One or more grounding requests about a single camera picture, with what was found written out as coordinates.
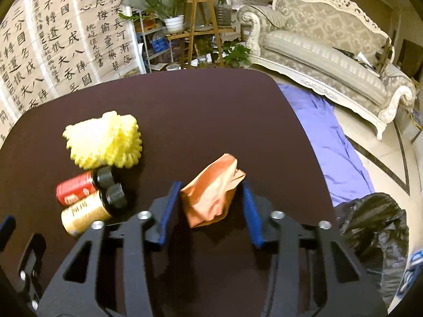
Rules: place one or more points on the metal shelf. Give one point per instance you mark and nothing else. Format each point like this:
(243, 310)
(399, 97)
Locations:
(155, 44)

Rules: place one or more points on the plant in glass vase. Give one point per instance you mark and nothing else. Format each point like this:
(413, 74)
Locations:
(224, 13)

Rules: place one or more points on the yellow foam net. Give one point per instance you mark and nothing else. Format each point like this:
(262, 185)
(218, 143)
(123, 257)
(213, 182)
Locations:
(102, 142)

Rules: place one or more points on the red bottle with black cap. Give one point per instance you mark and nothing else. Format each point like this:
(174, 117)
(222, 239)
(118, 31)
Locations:
(76, 188)

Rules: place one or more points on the orange bag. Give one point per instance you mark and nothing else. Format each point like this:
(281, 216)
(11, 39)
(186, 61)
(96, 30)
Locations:
(211, 191)

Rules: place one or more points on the ornate cream sofa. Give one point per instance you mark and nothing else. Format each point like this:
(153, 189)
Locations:
(317, 56)

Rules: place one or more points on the trash bin with black bag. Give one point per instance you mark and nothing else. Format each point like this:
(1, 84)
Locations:
(373, 224)

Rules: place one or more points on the purple floor cloth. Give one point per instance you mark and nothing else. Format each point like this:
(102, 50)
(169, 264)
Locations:
(327, 138)

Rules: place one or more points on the wooden plant stand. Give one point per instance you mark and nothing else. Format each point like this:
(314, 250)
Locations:
(193, 10)

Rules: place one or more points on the blue basket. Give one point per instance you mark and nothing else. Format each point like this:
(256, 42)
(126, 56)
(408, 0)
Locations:
(407, 282)

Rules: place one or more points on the dark wooden object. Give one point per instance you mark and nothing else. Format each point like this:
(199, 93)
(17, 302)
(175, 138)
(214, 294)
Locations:
(386, 56)

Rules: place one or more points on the stack of papers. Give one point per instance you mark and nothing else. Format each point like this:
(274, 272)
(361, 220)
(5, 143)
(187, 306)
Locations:
(360, 59)

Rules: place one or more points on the plant in white pot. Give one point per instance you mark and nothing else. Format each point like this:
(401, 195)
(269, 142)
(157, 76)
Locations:
(174, 23)

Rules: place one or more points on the small leafy green plant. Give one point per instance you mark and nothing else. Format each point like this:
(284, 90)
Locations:
(238, 56)

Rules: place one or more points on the calligraphy wall hanging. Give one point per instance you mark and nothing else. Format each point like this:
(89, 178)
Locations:
(66, 39)

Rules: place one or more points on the white and blue packet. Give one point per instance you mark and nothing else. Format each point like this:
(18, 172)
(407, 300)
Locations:
(417, 258)

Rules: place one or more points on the striped cushion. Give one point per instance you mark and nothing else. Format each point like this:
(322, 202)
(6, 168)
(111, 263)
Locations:
(272, 15)

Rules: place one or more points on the grey storage box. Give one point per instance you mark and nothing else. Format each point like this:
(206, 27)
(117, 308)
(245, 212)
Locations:
(417, 122)

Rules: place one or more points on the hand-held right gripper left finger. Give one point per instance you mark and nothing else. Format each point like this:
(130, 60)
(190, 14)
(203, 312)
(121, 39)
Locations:
(170, 209)

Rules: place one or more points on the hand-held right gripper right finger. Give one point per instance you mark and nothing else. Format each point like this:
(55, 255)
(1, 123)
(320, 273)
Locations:
(251, 214)

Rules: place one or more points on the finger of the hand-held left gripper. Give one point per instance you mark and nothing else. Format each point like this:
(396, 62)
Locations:
(6, 229)
(33, 261)

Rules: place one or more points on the gold bottle with black cap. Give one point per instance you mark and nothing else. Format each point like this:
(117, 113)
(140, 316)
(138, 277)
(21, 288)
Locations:
(86, 213)

